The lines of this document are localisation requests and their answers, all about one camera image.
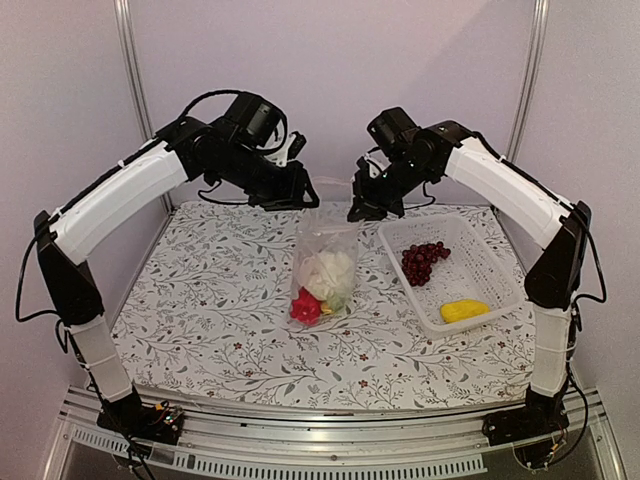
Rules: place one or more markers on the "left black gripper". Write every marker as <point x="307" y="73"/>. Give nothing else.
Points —
<point x="292" y="196"/>

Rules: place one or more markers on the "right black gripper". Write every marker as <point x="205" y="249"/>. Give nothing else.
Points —
<point x="365" y="207"/>

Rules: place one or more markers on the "dark red grape bunch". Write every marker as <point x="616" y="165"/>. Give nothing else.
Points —
<point x="417" y="261"/>

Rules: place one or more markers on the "white cauliflower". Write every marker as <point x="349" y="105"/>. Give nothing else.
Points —
<point x="327" y="274"/>

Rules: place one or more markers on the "clear zip top bag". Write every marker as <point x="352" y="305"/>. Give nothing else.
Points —
<point x="326" y="229"/>

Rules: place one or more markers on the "red bell pepper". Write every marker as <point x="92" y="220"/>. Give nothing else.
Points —
<point x="306" y="309"/>

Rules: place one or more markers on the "white plastic basket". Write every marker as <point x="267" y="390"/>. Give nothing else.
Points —
<point x="471" y="272"/>

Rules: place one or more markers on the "yellow mango front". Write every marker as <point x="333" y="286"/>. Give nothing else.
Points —
<point x="461" y="310"/>

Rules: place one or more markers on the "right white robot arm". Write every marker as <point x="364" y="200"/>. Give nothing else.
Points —
<point x="419" y="155"/>

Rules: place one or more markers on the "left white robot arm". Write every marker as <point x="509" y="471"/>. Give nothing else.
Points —
<point x="249" y="146"/>

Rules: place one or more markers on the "floral tablecloth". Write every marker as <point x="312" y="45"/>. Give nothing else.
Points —
<point x="209" y="316"/>

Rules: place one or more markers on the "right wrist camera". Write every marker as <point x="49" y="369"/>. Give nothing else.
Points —
<point x="370" y="165"/>

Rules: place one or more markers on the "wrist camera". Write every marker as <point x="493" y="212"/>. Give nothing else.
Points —
<point x="290" y="150"/>
<point x="370" y="165"/>

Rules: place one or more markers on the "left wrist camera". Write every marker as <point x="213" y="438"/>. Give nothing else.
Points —
<point x="290" y="150"/>

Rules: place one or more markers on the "aluminium front rail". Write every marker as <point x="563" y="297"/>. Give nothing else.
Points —
<point x="233" y="440"/>

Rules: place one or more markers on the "left aluminium frame post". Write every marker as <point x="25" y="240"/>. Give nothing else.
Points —
<point x="132" y="68"/>

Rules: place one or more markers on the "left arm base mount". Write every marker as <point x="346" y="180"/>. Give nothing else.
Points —
<point x="132" y="419"/>

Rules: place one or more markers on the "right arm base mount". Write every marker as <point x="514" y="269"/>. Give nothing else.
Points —
<point x="542" y="421"/>

